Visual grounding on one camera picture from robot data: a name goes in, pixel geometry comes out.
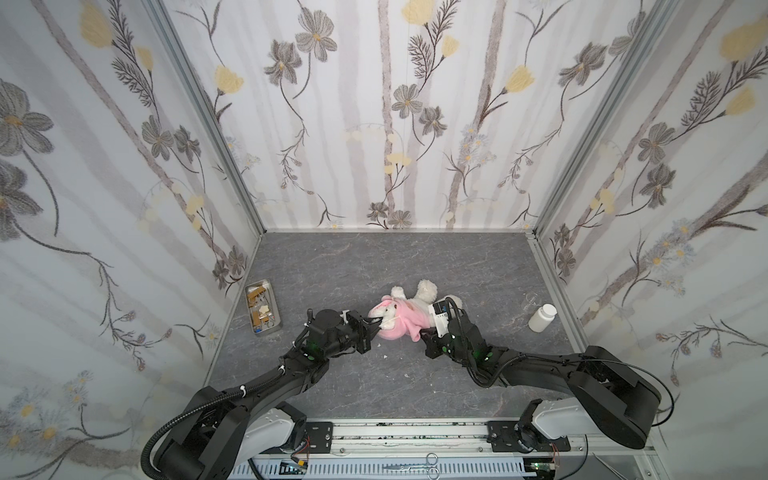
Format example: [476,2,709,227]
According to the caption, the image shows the pink fleece teddy hoodie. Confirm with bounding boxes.
[368,296,434,342]

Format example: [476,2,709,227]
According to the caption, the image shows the white plush teddy bear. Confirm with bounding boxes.
[378,279,462,313]

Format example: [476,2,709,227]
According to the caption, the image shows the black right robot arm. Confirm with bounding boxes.
[419,310,662,453]

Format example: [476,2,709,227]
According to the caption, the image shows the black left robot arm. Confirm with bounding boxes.
[140,309,382,479]

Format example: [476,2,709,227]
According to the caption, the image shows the clear tray with small parts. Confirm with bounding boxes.
[245,280,282,335]

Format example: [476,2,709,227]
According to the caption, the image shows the white plastic bottle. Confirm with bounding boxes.
[528,304,558,333]

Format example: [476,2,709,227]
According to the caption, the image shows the steel scissors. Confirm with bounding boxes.
[382,452,441,480]

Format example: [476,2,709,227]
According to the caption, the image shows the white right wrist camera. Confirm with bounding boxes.
[430,298,449,338]

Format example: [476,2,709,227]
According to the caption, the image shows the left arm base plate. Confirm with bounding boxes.
[280,421,334,455]

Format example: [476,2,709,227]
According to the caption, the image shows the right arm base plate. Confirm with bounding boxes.
[486,420,571,454]

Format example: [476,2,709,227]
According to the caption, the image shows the aluminium mounting rail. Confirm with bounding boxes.
[161,416,655,480]

